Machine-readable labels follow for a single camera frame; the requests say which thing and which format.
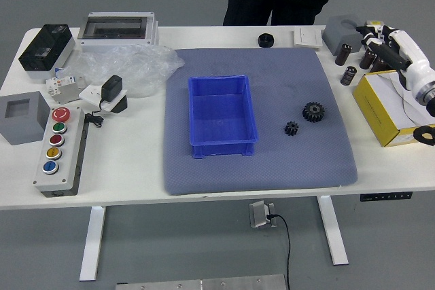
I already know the small black gear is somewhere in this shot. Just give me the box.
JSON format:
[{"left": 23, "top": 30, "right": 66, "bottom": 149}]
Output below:
[{"left": 283, "top": 120, "right": 300, "bottom": 138}]

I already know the black round knob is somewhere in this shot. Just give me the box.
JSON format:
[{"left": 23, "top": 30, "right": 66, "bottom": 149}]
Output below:
[{"left": 257, "top": 33, "right": 275, "bottom": 49}]

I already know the white socket outlet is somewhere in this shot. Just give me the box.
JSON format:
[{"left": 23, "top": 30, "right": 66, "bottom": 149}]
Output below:
[{"left": 78, "top": 83, "right": 129, "bottom": 113}]

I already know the black strap loop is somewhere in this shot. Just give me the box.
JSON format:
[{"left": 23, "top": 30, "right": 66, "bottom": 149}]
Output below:
[{"left": 413, "top": 126, "right": 435, "bottom": 147}]

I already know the blue plastic bin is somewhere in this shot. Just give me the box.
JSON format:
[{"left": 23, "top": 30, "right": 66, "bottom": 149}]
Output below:
[{"left": 188, "top": 74, "right": 260, "bottom": 160}]

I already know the black adapter cord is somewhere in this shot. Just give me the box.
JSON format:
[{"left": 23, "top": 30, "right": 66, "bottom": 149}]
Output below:
[{"left": 83, "top": 99, "right": 106, "bottom": 128}]

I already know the clear plastic bag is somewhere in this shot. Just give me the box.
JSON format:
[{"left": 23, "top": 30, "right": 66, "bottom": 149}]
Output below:
[{"left": 59, "top": 43, "right": 186, "bottom": 99}]

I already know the grey metal plate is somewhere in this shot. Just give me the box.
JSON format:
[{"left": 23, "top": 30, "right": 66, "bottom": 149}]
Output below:
[{"left": 115, "top": 274, "right": 287, "bottom": 290}]

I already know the grey-blue padded mat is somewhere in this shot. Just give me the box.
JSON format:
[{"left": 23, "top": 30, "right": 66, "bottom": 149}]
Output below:
[{"left": 162, "top": 47, "right": 360, "bottom": 196}]

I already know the white table leg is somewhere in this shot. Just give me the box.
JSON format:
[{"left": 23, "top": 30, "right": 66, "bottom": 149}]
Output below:
[
  {"left": 317, "top": 195, "right": 350, "bottom": 266},
  {"left": 78, "top": 205, "right": 107, "bottom": 283}
]

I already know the black socket base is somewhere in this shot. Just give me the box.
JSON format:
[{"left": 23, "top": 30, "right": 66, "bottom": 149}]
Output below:
[{"left": 110, "top": 95, "right": 129, "bottom": 114}]

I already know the dark brown cylindrical capacitor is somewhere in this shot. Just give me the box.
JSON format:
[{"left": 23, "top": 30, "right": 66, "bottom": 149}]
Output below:
[
  {"left": 335, "top": 43, "right": 353, "bottom": 66},
  {"left": 359, "top": 48, "right": 377, "bottom": 69},
  {"left": 372, "top": 55, "right": 388, "bottom": 73}
]

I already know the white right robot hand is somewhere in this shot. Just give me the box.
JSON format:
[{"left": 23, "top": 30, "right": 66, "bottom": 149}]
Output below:
[{"left": 355, "top": 20, "right": 435, "bottom": 92}]

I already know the grey five-button control box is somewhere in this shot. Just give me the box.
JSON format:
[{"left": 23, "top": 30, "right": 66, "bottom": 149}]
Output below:
[{"left": 33, "top": 106, "right": 90, "bottom": 198}]

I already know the yellow and white carton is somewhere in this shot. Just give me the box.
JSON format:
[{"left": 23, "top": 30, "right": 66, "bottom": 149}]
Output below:
[{"left": 352, "top": 69, "right": 435, "bottom": 148}]

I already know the grey block with square hole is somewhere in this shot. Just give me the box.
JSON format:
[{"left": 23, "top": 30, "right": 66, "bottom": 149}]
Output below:
[{"left": 0, "top": 91, "right": 52, "bottom": 147}]

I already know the black floor cable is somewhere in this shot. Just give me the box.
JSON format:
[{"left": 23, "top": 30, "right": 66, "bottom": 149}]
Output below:
[{"left": 266, "top": 213, "right": 292, "bottom": 290}]

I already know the black power adapter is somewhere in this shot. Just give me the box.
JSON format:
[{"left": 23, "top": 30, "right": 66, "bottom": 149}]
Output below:
[{"left": 100, "top": 74, "right": 124, "bottom": 104}]

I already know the big black gear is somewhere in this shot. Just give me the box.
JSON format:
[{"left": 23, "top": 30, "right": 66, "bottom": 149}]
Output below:
[{"left": 302, "top": 101, "right": 326, "bottom": 124}]

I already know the white wall switch plate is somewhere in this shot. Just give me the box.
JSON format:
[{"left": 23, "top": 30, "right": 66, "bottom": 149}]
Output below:
[{"left": 292, "top": 26, "right": 324, "bottom": 50}]

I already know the enclosure with black lid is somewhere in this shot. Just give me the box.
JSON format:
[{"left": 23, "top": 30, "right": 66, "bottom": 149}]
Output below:
[{"left": 18, "top": 24, "right": 76, "bottom": 82}]

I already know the white circuit breaker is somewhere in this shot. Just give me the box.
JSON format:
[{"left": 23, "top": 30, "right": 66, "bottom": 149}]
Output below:
[{"left": 46, "top": 75, "right": 88, "bottom": 104}]

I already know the black table control panel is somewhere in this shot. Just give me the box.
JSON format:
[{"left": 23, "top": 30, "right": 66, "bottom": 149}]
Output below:
[{"left": 360, "top": 192, "right": 414, "bottom": 202}]

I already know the black cylindrical capacitor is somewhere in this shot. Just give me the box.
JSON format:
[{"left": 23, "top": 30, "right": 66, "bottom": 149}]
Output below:
[{"left": 341, "top": 65, "right": 357, "bottom": 86}]

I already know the grey box with clear lid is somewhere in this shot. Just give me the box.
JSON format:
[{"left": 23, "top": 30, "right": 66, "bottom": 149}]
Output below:
[{"left": 77, "top": 12, "right": 160, "bottom": 54}]

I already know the grey block with round hole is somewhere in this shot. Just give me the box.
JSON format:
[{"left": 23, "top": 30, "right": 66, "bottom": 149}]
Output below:
[{"left": 321, "top": 15, "right": 366, "bottom": 56}]

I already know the silver floor socket box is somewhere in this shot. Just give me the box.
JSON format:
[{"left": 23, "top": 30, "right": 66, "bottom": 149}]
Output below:
[{"left": 249, "top": 200, "right": 278, "bottom": 229}]

